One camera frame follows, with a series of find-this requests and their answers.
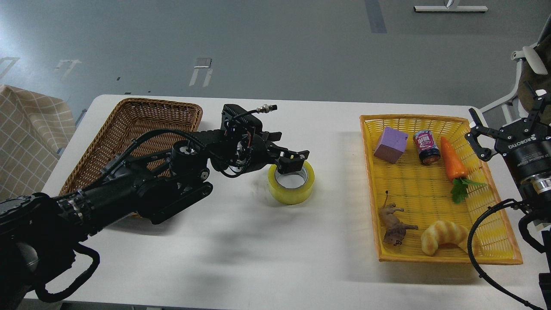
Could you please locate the purple cube block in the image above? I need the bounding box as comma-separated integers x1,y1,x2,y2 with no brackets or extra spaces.
374,126,409,164

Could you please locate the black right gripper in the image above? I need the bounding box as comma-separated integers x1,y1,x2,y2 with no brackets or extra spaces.
464,84,551,186

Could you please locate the yellow tape roll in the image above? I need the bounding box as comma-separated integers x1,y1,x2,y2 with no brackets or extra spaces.
267,161,315,205

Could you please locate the small purple drink can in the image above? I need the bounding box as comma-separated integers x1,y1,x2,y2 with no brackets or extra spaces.
413,130,441,164

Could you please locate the person in olive clothing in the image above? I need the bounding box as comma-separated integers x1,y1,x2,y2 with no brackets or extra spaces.
517,17,551,117

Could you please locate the white office chair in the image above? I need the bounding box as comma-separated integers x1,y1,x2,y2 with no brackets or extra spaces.
480,47,525,124

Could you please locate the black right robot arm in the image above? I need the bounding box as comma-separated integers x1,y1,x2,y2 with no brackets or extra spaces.
465,82,551,310

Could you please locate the white stand base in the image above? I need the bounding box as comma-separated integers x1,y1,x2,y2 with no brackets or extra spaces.
413,0,489,13

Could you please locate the toy croissant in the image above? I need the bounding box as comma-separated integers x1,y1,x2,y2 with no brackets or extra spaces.
421,220,470,256

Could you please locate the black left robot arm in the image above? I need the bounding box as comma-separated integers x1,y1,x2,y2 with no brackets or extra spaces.
0,104,309,310

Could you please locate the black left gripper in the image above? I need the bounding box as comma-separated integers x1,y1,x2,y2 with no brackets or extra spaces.
235,131,310,174

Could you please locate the yellow plastic basket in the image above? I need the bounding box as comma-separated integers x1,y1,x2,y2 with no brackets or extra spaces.
360,114,501,264

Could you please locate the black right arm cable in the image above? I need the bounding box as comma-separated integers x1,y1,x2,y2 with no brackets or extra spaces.
467,199,547,310

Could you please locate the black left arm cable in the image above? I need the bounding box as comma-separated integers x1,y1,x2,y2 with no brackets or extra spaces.
34,243,101,303

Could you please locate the beige checkered cloth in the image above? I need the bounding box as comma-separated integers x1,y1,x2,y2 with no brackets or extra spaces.
0,84,76,201

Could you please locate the orange toy carrot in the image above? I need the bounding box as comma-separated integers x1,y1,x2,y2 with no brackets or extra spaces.
440,136,486,204

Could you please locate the brown toy animal figure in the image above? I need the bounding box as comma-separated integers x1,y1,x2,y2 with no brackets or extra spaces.
378,190,419,246

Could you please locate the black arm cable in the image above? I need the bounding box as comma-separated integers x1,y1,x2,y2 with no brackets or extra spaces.
34,243,101,303
467,199,547,310

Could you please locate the brown wicker basket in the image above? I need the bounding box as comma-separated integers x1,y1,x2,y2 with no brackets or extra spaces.
59,98,203,218

